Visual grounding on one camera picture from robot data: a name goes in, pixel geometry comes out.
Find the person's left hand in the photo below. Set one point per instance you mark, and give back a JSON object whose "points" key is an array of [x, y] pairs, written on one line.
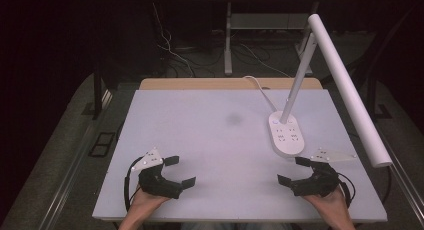
{"points": [[145, 203]]}

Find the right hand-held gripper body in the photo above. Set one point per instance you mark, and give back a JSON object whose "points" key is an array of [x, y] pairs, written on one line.
{"points": [[320, 185]]}

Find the white desk lamp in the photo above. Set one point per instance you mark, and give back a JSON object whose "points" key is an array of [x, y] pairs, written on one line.
{"points": [[346, 86]]}

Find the person's right hand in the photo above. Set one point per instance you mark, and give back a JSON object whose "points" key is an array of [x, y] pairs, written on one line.
{"points": [[330, 205]]}

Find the wooden table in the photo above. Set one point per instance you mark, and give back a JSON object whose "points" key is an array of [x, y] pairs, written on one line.
{"points": [[200, 84]]}

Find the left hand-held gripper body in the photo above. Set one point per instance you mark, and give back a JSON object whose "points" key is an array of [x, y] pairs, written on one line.
{"points": [[156, 185]]}

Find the white metal desk frame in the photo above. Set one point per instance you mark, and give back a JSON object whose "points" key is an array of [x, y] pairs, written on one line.
{"points": [[228, 40]]}

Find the black metal stand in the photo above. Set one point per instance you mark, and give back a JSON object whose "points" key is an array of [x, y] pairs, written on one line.
{"points": [[97, 90], [375, 90]]}

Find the aluminium floor rail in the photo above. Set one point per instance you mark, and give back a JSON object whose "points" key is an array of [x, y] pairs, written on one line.
{"points": [[66, 180], [405, 186]]}

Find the black floor frame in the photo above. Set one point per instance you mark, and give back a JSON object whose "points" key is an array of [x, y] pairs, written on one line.
{"points": [[102, 144]]}

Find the white table board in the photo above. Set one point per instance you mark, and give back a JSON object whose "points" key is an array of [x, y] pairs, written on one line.
{"points": [[213, 156]]}

